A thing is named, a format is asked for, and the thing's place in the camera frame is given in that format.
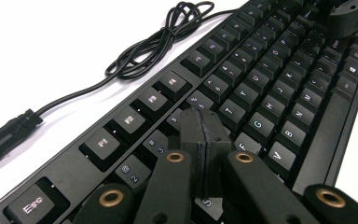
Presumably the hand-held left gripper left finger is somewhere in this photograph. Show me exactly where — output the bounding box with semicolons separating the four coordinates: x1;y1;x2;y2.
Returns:
180;106;207;200

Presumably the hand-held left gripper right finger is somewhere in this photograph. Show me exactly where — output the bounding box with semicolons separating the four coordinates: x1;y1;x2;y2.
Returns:
202;109;234;200

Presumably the black keyboard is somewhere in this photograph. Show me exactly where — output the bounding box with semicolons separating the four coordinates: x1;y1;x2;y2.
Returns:
0;0;358;224

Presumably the black keyboard cable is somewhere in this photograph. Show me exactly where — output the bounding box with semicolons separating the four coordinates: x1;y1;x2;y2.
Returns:
0;0;237;171

